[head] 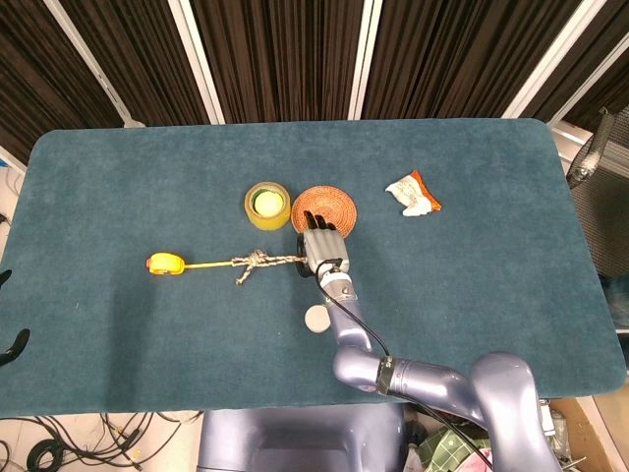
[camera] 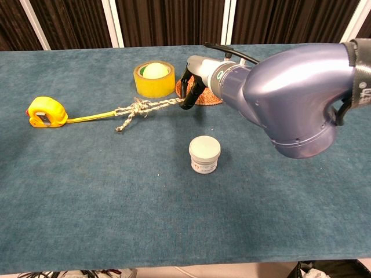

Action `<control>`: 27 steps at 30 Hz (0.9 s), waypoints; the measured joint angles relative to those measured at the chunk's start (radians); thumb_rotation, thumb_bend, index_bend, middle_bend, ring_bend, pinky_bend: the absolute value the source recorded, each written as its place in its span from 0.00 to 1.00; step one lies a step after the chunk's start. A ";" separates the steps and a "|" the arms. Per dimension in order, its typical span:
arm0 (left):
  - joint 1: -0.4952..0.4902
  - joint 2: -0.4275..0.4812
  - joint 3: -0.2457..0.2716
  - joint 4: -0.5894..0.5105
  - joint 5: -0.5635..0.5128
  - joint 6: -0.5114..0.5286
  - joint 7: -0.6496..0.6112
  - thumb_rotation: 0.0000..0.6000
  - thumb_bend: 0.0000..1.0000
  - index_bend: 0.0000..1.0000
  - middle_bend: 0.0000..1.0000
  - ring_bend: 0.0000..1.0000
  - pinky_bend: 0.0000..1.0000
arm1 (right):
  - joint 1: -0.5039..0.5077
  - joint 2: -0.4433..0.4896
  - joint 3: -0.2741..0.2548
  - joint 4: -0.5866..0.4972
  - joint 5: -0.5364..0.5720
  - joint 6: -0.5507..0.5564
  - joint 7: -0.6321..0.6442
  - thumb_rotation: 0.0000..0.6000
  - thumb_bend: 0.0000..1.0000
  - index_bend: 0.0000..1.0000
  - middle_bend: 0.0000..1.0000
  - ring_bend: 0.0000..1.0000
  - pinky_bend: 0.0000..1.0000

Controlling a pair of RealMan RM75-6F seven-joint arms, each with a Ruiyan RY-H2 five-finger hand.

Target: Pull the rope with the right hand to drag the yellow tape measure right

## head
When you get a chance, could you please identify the round white disc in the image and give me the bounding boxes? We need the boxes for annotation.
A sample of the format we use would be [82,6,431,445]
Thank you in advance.
[303,304,331,334]

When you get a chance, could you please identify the crumpled snack wrapper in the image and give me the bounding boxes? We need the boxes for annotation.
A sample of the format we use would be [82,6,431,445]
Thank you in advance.
[384,169,443,218]

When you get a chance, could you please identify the woven round coaster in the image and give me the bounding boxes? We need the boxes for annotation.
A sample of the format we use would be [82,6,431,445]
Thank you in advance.
[290,184,359,241]

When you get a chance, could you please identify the robot torso base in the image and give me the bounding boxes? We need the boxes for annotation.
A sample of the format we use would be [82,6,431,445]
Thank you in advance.
[197,400,409,472]

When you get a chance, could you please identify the braided beige rope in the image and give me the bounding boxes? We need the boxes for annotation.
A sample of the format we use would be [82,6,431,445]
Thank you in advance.
[230,249,308,286]

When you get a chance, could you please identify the yellow tape measure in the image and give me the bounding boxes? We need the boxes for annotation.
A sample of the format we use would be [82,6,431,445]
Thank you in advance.
[146,252,232,277]

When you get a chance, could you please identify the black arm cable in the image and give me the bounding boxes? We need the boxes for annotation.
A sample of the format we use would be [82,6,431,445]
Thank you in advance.
[314,259,492,468]

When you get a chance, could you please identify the yellow tape roll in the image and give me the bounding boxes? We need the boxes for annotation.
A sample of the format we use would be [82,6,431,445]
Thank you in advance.
[244,181,292,231]

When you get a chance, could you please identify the cardboard box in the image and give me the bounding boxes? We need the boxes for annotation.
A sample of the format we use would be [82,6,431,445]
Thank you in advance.
[540,396,615,472]

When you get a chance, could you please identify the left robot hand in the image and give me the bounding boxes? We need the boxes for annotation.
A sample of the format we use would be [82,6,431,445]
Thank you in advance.
[0,268,31,368]

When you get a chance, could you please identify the black floor cables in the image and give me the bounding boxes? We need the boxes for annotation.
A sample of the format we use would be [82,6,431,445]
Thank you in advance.
[0,410,203,472]

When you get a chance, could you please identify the teal table mat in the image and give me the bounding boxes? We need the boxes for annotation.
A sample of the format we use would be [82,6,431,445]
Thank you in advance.
[0,117,628,419]

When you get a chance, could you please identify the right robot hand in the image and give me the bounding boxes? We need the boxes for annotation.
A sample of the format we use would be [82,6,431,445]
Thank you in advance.
[295,209,351,279]

